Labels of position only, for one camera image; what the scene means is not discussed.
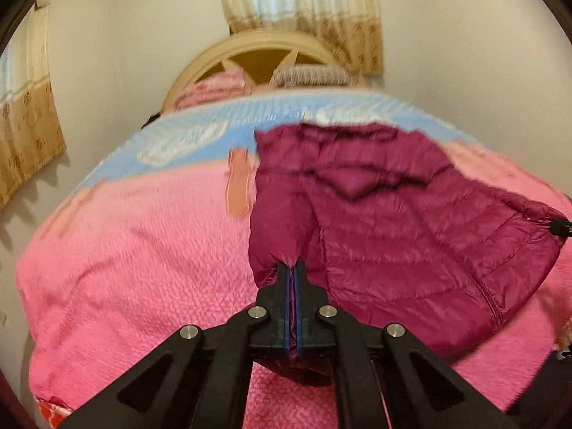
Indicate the red plaid bed sheet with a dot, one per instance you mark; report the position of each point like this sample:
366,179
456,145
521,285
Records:
51,415

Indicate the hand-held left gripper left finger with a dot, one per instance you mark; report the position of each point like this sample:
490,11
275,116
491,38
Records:
286,308

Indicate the cream wooden bed headboard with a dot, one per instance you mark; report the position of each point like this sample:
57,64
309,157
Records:
196,67

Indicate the striped pillow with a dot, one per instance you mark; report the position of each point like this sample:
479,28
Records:
308,75

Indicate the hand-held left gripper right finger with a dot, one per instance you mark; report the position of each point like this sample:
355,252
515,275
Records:
300,308

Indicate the black item beside bed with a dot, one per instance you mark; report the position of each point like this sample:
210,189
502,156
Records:
151,120

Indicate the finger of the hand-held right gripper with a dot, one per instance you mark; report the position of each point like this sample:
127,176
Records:
563,228

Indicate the beige patterned window curtain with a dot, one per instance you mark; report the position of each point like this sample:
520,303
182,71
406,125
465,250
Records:
313,9
27,134

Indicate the folded pink floral blanket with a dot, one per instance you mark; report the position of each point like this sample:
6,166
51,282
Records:
214,89

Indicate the magenta quilted puffer jacket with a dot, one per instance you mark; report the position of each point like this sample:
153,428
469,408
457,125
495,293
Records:
402,232

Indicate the pink and blue printed blanket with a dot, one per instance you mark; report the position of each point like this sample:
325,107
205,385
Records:
134,254

